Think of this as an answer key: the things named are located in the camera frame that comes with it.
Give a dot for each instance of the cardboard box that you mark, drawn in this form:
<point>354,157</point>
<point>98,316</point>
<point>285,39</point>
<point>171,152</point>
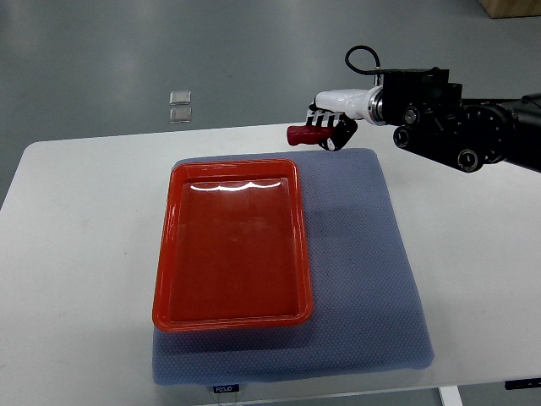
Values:
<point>501,9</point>

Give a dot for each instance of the black table brand label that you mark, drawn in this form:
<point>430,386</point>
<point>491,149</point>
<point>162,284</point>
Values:
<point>228,388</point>

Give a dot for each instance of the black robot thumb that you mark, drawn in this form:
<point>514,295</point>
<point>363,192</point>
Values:
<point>342,134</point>

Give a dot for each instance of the white table leg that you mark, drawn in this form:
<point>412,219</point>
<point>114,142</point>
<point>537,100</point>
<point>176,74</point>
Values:
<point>450,396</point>

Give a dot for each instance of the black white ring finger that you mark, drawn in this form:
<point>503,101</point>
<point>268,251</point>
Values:
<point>319,118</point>

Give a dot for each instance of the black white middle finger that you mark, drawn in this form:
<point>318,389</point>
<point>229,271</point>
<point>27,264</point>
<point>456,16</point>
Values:
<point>329,118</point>

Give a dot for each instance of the red plastic tray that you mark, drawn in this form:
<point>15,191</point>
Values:
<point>234,252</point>

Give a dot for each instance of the red pepper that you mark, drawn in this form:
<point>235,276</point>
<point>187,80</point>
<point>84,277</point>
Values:
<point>308,134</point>

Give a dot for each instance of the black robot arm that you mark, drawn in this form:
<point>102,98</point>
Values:
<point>431,119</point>

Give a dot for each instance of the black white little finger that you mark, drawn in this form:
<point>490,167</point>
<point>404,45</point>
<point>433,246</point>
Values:
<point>311,115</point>

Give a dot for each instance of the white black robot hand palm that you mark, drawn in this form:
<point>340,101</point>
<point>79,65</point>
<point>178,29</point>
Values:
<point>355,104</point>

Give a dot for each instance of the upper metal floor plate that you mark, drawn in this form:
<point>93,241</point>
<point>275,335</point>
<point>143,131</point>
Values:
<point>180,98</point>

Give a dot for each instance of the blue grey mesh mat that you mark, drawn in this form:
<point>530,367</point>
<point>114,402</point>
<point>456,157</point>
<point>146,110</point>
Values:
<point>368,316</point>

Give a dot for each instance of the black table control panel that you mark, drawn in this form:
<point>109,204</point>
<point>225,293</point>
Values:
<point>523,384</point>

